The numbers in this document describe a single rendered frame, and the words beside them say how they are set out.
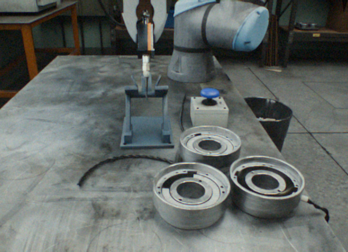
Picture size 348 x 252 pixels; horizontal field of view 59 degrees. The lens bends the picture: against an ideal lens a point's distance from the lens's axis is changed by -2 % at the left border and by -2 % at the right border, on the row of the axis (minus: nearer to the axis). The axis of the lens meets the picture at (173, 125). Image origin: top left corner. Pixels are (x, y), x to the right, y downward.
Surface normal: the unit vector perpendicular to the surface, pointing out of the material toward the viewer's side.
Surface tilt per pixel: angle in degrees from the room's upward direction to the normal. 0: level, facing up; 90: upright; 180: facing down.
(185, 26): 90
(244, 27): 81
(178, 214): 90
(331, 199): 0
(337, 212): 0
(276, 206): 90
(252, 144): 0
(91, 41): 90
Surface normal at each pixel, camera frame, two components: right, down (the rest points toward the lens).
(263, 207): -0.28, 0.43
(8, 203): 0.02, -0.89
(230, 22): -0.56, 0.11
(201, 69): 0.30, 0.14
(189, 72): -0.18, 0.15
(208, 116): 0.06, 0.45
